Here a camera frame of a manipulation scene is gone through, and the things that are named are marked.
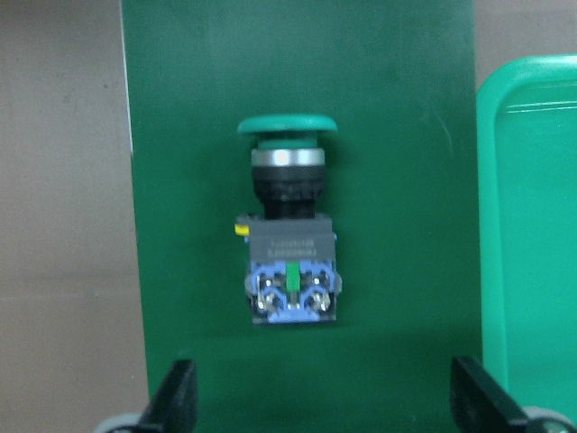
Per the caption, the green plastic tray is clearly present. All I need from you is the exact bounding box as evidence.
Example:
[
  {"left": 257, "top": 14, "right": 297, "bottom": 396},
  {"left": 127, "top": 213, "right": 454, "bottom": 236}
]
[{"left": 476, "top": 54, "right": 576, "bottom": 419}]

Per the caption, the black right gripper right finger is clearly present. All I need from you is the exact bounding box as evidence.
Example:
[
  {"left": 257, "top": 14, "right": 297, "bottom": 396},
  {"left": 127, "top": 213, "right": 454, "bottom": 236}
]
[{"left": 450, "top": 356, "right": 529, "bottom": 432}]

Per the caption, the green conveyor belt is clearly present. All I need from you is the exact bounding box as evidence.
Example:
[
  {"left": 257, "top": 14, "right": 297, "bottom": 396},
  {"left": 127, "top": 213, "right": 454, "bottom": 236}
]
[{"left": 121, "top": 1, "right": 481, "bottom": 432}]

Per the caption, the green push button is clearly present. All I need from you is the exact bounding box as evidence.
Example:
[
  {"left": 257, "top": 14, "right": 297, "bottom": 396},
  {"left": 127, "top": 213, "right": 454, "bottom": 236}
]
[{"left": 234, "top": 114, "right": 343, "bottom": 325}]

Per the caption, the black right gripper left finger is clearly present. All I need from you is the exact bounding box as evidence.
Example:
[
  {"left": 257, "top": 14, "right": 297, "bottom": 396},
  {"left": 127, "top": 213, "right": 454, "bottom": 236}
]
[{"left": 134, "top": 359, "right": 197, "bottom": 432}]

